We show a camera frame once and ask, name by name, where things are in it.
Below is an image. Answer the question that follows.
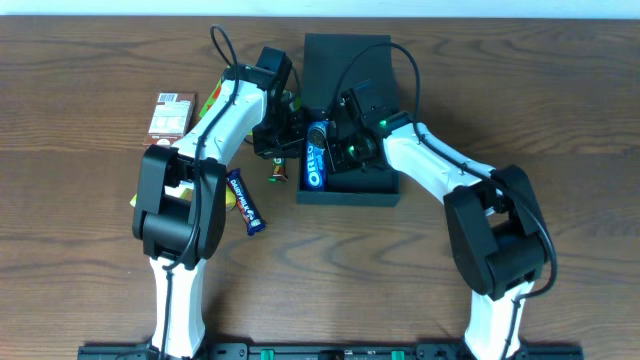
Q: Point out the KitKat Milo bar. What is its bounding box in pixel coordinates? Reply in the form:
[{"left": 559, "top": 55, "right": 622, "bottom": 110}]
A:
[{"left": 269, "top": 157, "right": 288, "bottom": 182}]

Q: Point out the blue Oreo pack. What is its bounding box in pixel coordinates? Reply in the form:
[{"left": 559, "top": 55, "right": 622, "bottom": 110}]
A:
[{"left": 304, "top": 121, "right": 328, "bottom": 191}]

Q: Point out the black gift box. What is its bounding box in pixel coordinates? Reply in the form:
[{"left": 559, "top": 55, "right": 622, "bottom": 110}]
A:
[{"left": 296, "top": 33, "right": 400, "bottom": 207}]

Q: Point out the colourful gummy candy bag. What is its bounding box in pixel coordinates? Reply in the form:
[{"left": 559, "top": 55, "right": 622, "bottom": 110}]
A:
[{"left": 199, "top": 80, "right": 222, "bottom": 119}]

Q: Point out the brown Pocky box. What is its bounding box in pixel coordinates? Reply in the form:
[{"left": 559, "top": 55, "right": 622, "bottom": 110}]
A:
[{"left": 143, "top": 92, "right": 197, "bottom": 148}]

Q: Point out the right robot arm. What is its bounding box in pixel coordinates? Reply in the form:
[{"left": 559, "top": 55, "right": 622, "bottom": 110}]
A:
[{"left": 328, "top": 83, "right": 558, "bottom": 359}]

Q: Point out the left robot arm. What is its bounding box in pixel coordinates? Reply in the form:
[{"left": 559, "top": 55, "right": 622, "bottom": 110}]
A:
[{"left": 132, "top": 47, "right": 303, "bottom": 359}]

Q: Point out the yellow Mentos bottle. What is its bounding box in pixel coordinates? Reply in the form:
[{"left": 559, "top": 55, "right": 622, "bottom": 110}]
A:
[{"left": 225, "top": 186, "right": 236, "bottom": 212}]

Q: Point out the Dairy Milk chocolate bar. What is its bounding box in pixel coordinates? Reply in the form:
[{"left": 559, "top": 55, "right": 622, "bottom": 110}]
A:
[{"left": 227, "top": 168, "right": 266, "bottom": 236}]

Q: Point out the green yellow snack box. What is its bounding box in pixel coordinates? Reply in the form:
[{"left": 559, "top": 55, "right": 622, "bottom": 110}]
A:
[{"left": 162, "top": 184, "right": 193, "bottom": 201}]

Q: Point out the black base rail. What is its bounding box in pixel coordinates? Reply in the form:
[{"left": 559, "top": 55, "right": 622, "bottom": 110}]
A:
[{"left": 77, "top": 342, "right": 584, "bottom": 360}]

